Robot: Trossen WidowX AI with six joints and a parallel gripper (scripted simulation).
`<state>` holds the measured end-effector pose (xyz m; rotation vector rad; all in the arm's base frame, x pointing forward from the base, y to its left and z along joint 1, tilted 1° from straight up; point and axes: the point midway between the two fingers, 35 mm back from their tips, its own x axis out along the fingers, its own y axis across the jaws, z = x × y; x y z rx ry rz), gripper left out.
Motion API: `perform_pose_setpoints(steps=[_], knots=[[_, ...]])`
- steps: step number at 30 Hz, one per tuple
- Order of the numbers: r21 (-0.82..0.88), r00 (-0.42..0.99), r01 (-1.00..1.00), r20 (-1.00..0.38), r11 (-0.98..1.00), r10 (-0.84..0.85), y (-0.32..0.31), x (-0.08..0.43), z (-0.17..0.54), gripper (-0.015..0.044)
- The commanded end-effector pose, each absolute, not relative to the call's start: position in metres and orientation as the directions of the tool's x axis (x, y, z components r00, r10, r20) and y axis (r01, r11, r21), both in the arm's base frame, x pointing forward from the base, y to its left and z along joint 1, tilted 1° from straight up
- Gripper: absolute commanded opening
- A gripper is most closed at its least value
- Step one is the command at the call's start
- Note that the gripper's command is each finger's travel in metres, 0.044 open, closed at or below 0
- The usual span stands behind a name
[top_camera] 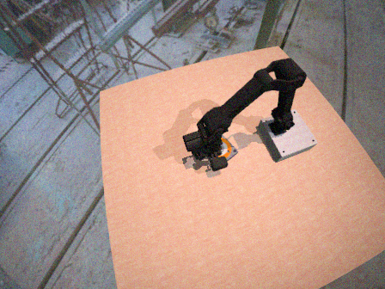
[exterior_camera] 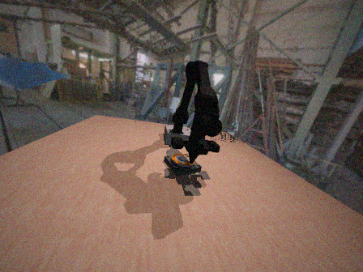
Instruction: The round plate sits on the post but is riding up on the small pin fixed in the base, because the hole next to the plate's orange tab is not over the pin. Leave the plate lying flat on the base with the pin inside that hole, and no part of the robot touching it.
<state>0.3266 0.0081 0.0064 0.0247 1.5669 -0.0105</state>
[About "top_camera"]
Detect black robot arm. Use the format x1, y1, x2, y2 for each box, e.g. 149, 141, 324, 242
182, 58, 307, 160

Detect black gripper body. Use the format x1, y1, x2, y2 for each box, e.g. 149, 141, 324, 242
206, 140, 229, 172

